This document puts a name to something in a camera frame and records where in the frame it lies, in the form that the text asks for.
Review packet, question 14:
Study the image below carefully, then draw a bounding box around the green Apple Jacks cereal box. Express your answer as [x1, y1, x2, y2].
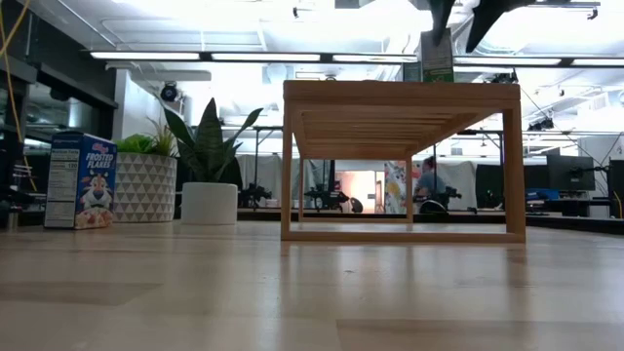
[419, 28, 455, 83]

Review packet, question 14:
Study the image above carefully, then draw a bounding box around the yellow cable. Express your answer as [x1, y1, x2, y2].
[0, 0, 39, 194]

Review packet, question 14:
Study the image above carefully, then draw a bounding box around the succulent in patterned pot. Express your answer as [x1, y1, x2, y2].
[112, 119, 179, 224]

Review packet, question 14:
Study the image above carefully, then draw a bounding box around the long ceiling light strip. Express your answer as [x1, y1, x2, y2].
[90, 50, 624, 67]

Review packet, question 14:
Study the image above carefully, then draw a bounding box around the snake plant in white pot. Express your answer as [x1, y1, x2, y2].
[163, 97, 264, 226]

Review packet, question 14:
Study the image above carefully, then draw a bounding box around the colourful patterned cloth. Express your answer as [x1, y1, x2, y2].
[383, 159, 425, 215]

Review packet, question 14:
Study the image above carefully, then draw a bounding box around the long dark background table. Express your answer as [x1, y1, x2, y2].
[237, 208, 624, 235]

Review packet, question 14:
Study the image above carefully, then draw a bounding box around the wooden slatted shelf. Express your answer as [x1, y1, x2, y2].
[281, 80, 527, 245]

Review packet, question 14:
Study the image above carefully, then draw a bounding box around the pale pink board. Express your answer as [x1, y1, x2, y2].
[335, 170, 377, 215]

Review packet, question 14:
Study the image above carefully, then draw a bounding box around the person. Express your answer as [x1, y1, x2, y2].
[413, 155, 448, 214]

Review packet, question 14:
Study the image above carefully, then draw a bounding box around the dark background monitor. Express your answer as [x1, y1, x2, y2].
[545, 154, 597, 192]
[475, 164, 504, 196]

